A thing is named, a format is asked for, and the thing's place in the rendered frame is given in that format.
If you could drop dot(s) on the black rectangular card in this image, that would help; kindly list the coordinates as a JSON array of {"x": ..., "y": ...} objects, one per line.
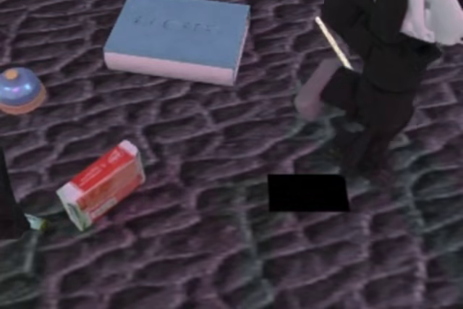
[{"x": 307, "y": 193}]

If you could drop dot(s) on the small green white object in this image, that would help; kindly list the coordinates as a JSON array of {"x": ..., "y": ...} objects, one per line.
[{"x": 36, "y": 223}]

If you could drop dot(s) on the thin gold strip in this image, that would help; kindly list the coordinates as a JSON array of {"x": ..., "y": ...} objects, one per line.
[{"x": 332, "y": 41}]

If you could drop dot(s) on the red and white carton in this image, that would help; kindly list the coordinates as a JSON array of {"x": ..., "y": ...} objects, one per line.
[{"x": 103, "y": 184}]

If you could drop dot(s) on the blue desk bell orange base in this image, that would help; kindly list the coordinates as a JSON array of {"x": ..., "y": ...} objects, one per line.
[{"x": 18, "y": 92}]

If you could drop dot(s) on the blue book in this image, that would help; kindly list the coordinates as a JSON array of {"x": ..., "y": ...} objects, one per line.
[{"x": 177, "y": 35}]

